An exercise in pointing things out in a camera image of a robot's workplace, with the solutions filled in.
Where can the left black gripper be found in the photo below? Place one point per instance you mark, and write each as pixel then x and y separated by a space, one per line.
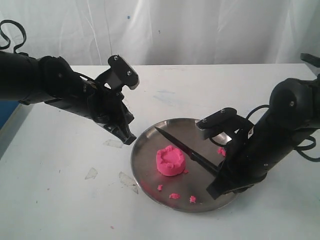
pixel 68 90

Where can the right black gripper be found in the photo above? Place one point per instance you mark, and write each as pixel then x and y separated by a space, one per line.
pixel 287 122

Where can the black knife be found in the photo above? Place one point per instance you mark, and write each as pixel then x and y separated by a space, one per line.
pixel 193 155

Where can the pink dough lump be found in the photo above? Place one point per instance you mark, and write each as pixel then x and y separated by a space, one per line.
pixel 170 161

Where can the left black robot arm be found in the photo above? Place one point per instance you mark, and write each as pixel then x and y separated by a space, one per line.
pixel 20 79

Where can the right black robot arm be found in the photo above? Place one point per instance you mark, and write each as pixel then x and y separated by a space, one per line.
pixel 313 100

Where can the pink crumb bottom right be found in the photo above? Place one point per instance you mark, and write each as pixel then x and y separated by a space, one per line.
pixel 192 199

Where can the pink crumb bottom middle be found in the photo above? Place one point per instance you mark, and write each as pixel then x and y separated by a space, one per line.
pixel 174 196

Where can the round steel plate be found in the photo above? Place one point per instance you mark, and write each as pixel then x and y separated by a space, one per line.
pixel 193 183

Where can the pink crumb bottom left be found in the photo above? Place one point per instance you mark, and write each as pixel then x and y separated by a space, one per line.
pixel 160 187

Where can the white backdrop sheet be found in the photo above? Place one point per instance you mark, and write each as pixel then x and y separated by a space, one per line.
pixel 168 32

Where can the blue sand box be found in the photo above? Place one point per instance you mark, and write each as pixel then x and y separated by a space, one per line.
pixel 7 110

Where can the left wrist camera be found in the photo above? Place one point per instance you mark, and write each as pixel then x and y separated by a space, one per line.
pixel 119 74

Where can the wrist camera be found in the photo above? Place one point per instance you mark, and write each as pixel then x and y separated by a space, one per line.
pixel 225 121
pixel 119 74

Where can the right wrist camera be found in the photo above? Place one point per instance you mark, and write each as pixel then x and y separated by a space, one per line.
pixel 225 121

